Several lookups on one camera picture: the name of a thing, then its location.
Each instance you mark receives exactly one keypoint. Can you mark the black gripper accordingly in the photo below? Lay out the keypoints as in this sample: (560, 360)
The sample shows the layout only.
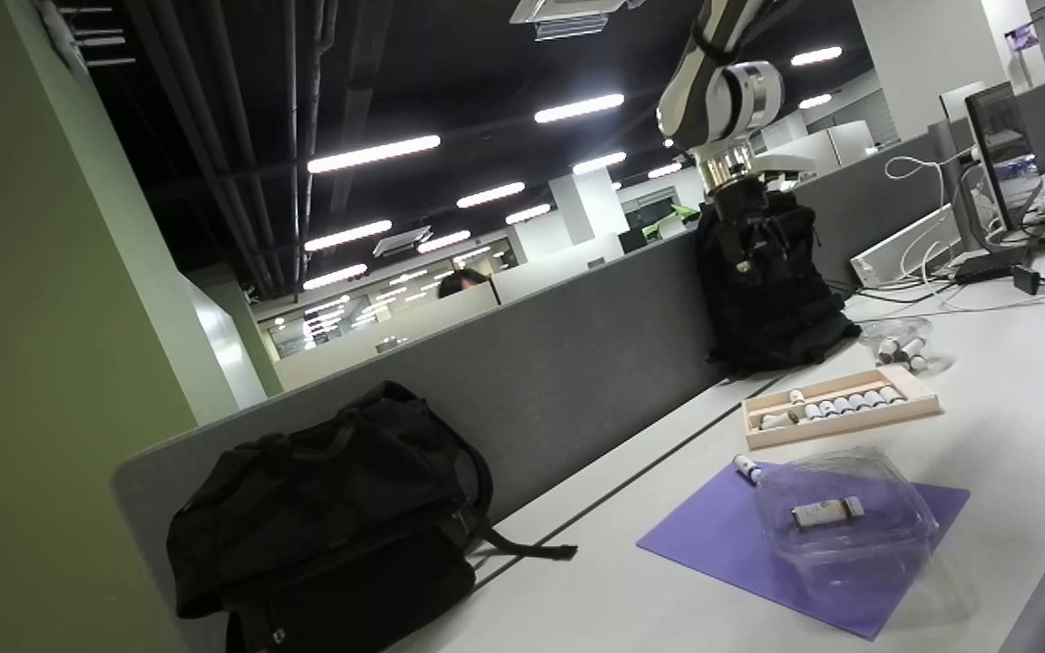
(716, 166)

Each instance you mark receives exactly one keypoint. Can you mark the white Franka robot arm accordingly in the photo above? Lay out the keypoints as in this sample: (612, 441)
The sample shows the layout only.
(743, 95)

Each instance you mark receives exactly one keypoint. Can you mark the light wooden tray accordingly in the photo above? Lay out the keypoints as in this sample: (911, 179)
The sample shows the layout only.
(910, 413)

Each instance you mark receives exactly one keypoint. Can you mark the tall black backpack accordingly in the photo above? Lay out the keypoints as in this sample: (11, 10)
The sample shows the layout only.
(771, 279)

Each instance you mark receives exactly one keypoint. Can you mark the ceiling tube light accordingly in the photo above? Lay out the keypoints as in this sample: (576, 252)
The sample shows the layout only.
(346, 237)
(490, 193)
(334, 279)
(374, 153)
(814, 56)
(580, 106)

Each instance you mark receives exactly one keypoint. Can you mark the grey short divider panel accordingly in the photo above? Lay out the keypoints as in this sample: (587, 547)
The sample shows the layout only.
(872, 183)

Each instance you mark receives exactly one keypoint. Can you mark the white power strip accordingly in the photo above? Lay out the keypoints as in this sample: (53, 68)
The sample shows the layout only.
(904, 248)

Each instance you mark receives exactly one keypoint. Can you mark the ceiling air vent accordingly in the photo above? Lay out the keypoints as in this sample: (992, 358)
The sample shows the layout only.
(571, 17)

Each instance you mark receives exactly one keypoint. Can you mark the grey desk divider panel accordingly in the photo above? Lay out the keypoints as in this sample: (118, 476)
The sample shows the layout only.
(571, 375)

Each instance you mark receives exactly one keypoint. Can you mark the clear round plastic bowl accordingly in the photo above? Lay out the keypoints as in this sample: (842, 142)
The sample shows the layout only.
(923, 350)

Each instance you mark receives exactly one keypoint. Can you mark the computer monitor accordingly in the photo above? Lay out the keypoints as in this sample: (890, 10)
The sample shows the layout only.
(1003, 152)

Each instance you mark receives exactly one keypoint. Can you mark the purple mat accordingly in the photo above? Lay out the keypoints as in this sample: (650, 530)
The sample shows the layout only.
(692, 540)

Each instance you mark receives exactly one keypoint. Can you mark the clear plastic container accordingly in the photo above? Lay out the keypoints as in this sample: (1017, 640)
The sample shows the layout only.
(899, 564)

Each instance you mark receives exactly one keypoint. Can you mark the large black backpack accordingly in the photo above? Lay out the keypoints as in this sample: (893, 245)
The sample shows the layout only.
(341, 519)

